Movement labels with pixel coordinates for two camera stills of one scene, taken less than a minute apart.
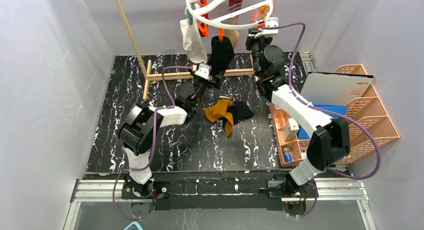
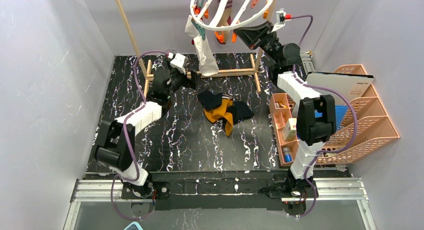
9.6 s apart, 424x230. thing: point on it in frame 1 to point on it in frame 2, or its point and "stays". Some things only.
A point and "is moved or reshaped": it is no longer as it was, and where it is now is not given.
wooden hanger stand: (149, 76) stays
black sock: (221, 54) to (209, 100)
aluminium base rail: (339, 189) stays
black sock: (240, 111) stays
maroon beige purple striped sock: (235, 3) to (225, 19)
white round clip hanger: (203, 8) is moved or reshaped
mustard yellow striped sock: (217, 111) stays
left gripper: (211, 80) to (180, 78)
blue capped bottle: (287, 155) stays
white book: (324, 88) stays
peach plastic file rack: (369, 126) stays
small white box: (289, 129) stays
